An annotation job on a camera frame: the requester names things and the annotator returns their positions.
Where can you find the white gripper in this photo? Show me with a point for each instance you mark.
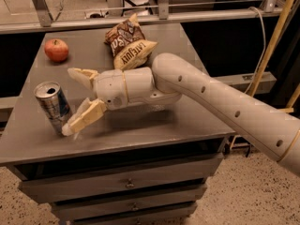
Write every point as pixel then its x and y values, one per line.
pixel 110 88

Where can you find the silver blue redbull can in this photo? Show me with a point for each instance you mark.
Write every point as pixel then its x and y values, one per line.
pixel 53 102

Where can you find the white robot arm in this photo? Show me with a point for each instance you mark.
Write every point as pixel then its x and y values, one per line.
pixel 273 132

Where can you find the red apple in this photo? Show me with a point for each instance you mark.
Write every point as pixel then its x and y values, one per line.
pixel 57 50

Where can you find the brown yellow chip bag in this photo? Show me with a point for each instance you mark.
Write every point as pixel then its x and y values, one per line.
pixel 130 48

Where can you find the grey drawer cabinet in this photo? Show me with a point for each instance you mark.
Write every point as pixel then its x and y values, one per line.
pixel 32 150

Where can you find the bottom grey drawer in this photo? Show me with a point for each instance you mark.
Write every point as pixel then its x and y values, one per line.
pixel 183 209

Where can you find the grey drawer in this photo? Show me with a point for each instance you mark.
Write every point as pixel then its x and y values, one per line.
pixel 130 202
pixel 80 185
pixel 183 209

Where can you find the top grey drawer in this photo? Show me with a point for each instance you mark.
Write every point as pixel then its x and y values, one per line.
pixel 80 185

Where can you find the middle grey drawer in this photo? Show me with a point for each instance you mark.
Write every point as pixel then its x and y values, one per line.
pixel 130 202

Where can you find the yellow wooden stand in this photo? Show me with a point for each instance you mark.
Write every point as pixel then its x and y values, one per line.
pixel 270 48

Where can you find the metal railing frame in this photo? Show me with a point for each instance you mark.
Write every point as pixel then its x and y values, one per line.
pixel 25 16

